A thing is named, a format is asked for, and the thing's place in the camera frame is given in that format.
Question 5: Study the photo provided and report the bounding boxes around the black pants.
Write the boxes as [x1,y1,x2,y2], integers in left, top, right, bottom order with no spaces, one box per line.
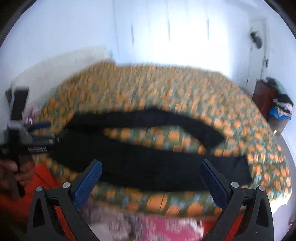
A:
[49,108,252,192]

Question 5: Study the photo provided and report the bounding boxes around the left hand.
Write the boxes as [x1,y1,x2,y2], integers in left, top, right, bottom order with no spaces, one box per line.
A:
[1,158,35,190]

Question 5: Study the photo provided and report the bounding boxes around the red fuzzy garment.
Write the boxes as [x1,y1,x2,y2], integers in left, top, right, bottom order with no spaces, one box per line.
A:
[0,164,246,241]

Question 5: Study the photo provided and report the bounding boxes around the patterned pink rug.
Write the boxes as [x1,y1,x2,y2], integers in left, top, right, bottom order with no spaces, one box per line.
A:
[79,200,204,240]

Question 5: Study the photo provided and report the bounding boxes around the orange floral bed comforter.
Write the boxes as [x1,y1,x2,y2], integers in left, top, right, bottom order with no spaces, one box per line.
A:
[35,61,292,216]

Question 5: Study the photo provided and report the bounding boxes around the pile of clothes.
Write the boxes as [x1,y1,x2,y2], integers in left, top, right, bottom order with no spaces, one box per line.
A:
[269,94,293,121]

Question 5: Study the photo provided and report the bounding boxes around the dark red wooden dresser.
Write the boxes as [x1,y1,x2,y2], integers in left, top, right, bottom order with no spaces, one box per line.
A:
[252,80,279,121]

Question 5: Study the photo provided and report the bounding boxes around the white door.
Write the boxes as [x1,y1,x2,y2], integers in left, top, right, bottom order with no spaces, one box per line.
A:
[245,19,269,95]

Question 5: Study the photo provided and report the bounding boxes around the black object on door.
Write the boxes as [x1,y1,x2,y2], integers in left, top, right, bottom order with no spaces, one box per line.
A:
[250,31,263,49]

